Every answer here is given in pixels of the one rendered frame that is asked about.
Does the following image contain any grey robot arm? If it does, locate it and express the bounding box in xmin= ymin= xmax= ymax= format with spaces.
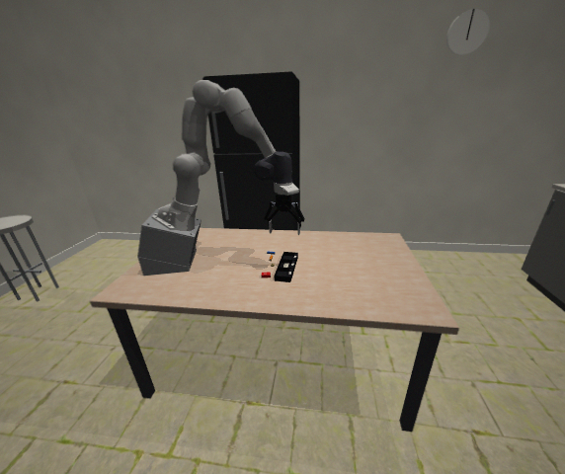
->
xmin=152 ymin=80 xmax=299 ymax=231

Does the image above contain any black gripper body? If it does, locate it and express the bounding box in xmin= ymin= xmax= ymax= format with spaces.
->
xmin=275 ymin=194 xmax=292 ymax=211

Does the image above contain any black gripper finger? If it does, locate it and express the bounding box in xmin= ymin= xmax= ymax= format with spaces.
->
xmin=264 ymin=201 xmax=282 ymax=233
xmin=284 ymin=202 xmax=304 ymax=235

